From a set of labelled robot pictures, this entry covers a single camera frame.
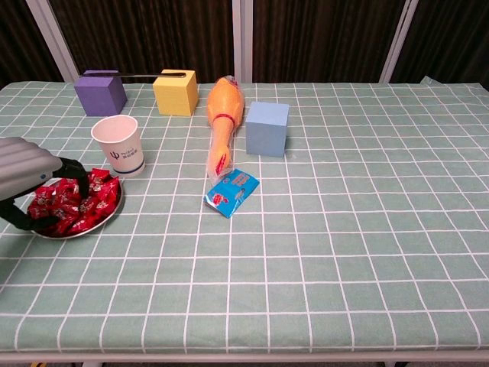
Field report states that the white paper cup blue logo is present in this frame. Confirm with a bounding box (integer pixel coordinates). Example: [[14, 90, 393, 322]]
[[90, 114, 147, 179]]

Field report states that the white table frame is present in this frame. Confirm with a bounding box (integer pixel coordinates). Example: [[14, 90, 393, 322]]
[[0, 349, 489, 367]]

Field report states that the white partition frame post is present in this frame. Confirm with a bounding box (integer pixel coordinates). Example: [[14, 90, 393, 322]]
[[25, 0, 80, 83], [379, 0, 420, 83], [231, 0, 254, 83]]

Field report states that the orange rubber chicken toy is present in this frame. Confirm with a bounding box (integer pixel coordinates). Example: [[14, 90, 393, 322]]
[[206, 75, 246, 184]]

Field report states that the round stainless steel plate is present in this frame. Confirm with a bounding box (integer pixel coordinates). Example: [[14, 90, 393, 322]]
[[25, 171, 125, 241]]

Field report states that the light blue foam cube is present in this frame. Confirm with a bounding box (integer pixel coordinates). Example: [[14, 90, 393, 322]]
[[244, 101, 290, 158]]

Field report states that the yellow foam cube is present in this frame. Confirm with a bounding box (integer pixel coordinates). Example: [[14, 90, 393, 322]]
[[152, 69, 199, 117]]

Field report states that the blue snack packet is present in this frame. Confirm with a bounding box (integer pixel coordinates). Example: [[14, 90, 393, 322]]
[[202, 168, 261, 219]]

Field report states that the purple foam cube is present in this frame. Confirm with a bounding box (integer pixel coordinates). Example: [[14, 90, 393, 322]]
[[73, 70, 128, 117]]

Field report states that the green checked tablecloth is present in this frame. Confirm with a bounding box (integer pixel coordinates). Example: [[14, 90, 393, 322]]
[[0, 76, 489, 355]]

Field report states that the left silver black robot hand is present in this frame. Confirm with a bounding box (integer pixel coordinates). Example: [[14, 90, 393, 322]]
[[0, 136, 91, 232]]

